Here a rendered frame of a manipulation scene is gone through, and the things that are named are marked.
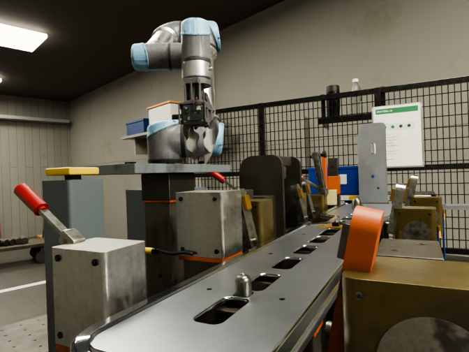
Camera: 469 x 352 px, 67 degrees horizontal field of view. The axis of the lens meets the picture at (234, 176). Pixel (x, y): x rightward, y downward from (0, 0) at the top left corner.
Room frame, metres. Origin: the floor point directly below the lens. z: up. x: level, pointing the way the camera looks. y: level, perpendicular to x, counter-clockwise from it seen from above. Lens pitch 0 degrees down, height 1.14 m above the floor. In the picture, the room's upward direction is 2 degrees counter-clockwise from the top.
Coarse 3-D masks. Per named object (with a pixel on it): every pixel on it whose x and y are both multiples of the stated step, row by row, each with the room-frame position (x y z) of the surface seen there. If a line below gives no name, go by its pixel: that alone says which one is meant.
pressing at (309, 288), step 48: (288, 240) 0.73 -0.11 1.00; (336, 240) 0.71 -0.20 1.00; (192, 288) 0.44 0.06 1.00; (288, 288) 0.43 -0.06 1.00; (336, 288) 0.44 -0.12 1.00; (96, 336) 0.32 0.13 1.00; (144, 336) 0.31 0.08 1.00; (192, 336) 0.31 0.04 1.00; (240, 336) 0.31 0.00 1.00; (288, 336) 0.31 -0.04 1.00
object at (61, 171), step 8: (48, 168) 0.59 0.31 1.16; (56, 168) 0.58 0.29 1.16; (64, 168) 0.57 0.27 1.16; (72, 168) 0.57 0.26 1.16; (80, 168) 0.58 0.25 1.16; (88, 168) 0.59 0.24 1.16; (96, 168) 0.61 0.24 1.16; (64, 176) 0.60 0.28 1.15; (72, 176) 0.59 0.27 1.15; (80, 176) 0.60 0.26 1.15
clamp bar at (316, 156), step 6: (324, 150) 1.35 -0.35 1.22; (312, 156) 1.37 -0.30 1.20; (318, 156) 1.35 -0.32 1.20; (324, 156) 1.35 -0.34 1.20; (318, 162) 1.35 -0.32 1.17; (318, 168) 1.35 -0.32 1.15; (318, 174) 1.35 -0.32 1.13; (318, 180) 1.35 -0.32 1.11; (324, 180) 1.37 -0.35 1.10; (318, 186) 1.35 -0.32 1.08; (324, 186) 1.35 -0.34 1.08
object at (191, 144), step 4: (188, 132) 0.91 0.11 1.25; (192, 132) 0.93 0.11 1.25; (196, 132) 0.94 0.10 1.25; (188, 136) 0.91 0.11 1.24; (192, 136) 0.93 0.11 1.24; (196, 136) 0.93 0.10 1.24; (188, 140) 0.91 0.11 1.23; (192, 140) 0.93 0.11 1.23; (196, 140) 0.93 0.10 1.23; (188, 144) 0.90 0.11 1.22; (192, 144) 0.93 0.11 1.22; (196, 144) 0.94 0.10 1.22; (188, 148) 0.90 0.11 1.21; (192, 148) 0.93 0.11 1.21; (196, 148) 0.93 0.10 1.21; (192, 152) 0.93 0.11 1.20; (196, 152) 0.93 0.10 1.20; (192, 156) 0.93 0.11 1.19; (196, 156) 0.93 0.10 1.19; (196, 160) 0.93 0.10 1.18
